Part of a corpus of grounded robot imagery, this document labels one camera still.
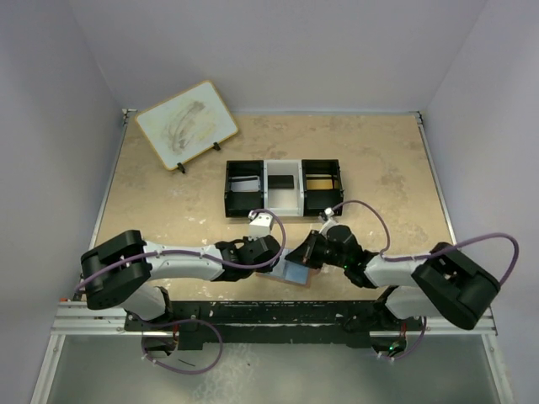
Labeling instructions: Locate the whiteboard with orange frame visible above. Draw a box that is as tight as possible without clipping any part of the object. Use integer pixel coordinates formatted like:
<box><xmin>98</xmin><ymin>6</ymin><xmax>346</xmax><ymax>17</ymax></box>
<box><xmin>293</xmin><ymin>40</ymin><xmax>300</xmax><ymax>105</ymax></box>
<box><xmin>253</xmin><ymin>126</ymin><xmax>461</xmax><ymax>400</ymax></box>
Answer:
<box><xmin>135</xmin><ymin>80</ymin><xmax>239</xmax><ymax>173</ymax></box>

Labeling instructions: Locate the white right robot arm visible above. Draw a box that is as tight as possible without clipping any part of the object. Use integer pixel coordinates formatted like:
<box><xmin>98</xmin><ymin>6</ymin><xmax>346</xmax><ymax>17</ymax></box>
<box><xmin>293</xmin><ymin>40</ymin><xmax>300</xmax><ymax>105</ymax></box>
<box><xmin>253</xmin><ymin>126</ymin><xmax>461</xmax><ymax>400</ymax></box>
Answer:
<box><xmin>286</xmin><ymin>225</ymin><xmax>500</xmax><ymax>330</ymax></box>

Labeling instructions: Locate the black right bin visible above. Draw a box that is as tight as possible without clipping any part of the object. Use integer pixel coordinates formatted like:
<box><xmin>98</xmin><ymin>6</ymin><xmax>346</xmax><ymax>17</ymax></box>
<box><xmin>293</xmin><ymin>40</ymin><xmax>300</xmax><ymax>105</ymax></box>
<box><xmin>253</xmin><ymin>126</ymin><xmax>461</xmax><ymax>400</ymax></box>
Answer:
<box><xmin>302</xmin><ymin>159</ymin><xmax>344</xmax><ymax>217</ymax></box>

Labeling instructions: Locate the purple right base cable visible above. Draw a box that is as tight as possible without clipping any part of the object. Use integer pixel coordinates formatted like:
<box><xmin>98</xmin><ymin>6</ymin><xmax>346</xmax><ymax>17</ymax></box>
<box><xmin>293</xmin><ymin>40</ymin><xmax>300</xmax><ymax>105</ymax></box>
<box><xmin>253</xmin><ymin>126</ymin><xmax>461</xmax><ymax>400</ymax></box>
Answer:
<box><xmin>376</xmin><ymin>311</ymin><xmax>427</xmax><ymax>364</ymax></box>

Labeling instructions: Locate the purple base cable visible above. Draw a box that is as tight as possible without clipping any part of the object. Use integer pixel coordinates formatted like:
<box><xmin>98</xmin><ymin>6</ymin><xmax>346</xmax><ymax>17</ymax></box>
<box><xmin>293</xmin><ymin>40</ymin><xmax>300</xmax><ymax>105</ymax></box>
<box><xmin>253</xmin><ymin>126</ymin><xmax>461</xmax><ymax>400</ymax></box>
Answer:
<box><xmin>376</xmin><ymin>311</ymin><xmax>427</xmax><ymax>364</ymax></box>
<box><xmin>141</xmin><ymin>317</ymin><xmax>224</xmax><ymax>375</ymax></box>

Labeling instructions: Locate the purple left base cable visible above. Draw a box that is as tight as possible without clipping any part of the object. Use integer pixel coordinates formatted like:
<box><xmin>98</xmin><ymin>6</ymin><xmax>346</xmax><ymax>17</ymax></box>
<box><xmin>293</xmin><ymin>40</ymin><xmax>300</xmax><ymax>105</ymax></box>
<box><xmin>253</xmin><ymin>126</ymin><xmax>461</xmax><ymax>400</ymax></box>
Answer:
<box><xmin>141</xmin><ymin>317</ymin><xmax>224</xmax><ymax>375</ymax></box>

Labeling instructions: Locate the gold card in bin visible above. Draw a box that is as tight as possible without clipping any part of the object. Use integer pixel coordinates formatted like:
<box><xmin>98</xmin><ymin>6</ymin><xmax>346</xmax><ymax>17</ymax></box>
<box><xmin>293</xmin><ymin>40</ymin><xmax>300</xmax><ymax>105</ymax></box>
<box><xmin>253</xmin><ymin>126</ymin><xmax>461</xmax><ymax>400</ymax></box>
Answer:
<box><xmin>306</xmin><ymin>178</ymin><xmax>334</xmax><ymax>191</ymax></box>

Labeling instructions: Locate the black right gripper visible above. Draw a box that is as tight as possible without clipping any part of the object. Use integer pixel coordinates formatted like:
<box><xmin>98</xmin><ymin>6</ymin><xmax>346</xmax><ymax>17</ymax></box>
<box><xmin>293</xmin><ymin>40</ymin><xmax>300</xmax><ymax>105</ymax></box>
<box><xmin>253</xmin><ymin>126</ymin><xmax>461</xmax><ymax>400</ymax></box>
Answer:
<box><xmin>286</xmin><ymin>230</ymin><xmax>348</xmax><ymax>269</ymax></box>

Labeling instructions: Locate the white middle bin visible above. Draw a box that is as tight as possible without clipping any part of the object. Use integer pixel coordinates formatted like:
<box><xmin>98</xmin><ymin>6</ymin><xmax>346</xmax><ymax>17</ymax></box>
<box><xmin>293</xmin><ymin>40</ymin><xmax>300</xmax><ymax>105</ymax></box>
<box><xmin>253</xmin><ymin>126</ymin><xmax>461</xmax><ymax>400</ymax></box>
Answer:
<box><xmin>264</xmin><ymin>160</ymin><xmax>303</xmax><ymax>217</ymax></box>

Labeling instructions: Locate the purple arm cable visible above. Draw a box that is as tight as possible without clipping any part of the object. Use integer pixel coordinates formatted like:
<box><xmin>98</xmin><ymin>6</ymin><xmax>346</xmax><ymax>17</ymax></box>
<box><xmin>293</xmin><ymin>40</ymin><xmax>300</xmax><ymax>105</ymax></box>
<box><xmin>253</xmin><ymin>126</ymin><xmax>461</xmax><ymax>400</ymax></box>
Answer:
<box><xmin>326</xmin><ymin>199</ymin><xmax>520</xmax><ymax>285</ymax></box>
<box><xmin>75</xmin><ymin>209</ymin><xmax>287</xmax><ymax>294</ymax></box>

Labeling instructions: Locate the silver card in bin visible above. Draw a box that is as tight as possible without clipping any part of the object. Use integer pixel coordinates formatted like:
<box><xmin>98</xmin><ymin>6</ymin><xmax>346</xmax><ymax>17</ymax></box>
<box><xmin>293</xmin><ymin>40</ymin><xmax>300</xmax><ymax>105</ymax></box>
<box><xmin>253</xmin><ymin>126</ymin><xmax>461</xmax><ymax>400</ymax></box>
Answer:
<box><xmin>229</xmin><ymin>176</ymin><xmax>260</xmax><ymax>193</ymax></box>

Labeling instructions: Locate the black left bin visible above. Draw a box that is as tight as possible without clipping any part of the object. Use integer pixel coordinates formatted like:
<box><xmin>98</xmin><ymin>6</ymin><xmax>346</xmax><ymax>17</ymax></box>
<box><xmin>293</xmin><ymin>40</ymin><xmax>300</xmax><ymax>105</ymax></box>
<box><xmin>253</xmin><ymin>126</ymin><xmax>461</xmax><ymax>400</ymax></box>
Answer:
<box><xmin>224</xmin><ymin>160</ymin><xmax>264</xmax><ymax>218</ymax></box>

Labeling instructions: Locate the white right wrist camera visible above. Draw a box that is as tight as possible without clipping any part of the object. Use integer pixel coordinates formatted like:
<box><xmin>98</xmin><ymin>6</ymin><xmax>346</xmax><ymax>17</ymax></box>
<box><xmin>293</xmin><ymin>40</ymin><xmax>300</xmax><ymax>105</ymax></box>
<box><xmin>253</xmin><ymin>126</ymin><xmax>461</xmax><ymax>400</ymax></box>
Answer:
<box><xmin>319</xmin><ymin>207</ymin><xmax>338</xmax><ymax>236</ymax></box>

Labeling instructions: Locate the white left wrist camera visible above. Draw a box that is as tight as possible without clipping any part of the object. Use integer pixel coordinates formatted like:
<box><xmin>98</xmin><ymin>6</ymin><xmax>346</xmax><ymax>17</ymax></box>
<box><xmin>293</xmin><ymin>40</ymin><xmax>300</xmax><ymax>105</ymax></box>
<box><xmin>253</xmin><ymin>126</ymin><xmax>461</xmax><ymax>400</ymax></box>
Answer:
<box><xmin>248</xmin><ymin>211</ymin><xmax>274</xmax><ymax>240</ymax></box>

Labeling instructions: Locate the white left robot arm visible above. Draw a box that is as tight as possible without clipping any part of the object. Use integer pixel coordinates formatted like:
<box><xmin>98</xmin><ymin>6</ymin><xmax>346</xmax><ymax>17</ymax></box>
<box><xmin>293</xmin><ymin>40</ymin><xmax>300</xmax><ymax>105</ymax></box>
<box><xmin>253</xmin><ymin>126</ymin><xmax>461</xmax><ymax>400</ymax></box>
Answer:
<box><xmin>79</xmin><ymin>230</ymin><xmax>284</xmax><ymax>330</ymax></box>

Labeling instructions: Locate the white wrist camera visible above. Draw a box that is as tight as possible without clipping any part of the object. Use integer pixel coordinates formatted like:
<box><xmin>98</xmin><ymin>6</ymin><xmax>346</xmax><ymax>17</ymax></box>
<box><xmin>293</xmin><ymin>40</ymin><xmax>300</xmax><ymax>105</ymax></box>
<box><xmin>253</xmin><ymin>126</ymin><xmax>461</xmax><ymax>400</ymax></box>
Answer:
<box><xmin>319</xmin><ymin>207</ymin><xmax>338</xmax><ymax>236</ymax></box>
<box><xmin>248</xmin><ymin>211</ymin><xmax>274</xmax><ymax>240</ymax></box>

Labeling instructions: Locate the black card in bin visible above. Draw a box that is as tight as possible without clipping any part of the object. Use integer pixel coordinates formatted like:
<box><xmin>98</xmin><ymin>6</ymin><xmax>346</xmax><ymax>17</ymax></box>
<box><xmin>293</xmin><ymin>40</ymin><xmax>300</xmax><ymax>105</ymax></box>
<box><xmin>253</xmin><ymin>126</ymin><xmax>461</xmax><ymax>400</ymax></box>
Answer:
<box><xmin>268</xmin><ymin>174</ymin><xmax>295</xmax><ymax>189</ymax></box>

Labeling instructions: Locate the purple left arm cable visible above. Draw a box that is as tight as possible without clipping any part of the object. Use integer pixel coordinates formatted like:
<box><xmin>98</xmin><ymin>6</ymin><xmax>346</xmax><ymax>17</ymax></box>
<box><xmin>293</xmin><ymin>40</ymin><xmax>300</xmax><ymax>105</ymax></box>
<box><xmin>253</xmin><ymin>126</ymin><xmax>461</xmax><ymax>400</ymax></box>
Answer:
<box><xmin>75</xmin><ymin>209</ymin><xmax>287</xmax><ymax>294</ymax></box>

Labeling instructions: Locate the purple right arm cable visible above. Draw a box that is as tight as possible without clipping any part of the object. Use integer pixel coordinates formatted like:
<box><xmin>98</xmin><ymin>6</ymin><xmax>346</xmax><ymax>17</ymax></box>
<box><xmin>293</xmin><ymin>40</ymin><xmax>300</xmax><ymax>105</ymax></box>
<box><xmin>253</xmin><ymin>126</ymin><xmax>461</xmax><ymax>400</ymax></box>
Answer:
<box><xmin>326</xmin><ymin>199</ymin><xmax>520</xmax><ymax>285</ymax></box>

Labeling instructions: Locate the black bin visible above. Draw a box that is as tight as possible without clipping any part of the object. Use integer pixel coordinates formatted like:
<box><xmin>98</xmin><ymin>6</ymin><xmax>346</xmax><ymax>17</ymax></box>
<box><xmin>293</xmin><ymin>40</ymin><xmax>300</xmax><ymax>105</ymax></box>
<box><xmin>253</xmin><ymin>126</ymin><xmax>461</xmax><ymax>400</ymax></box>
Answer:
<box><xmin>302</xmin><ymin>159</ymin><xmax>344</xmax><ymax>217</ymax></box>
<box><xmin>224</xmin><ymin>160</ymin><xmax>264</xmax><ymax>218</ymax></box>

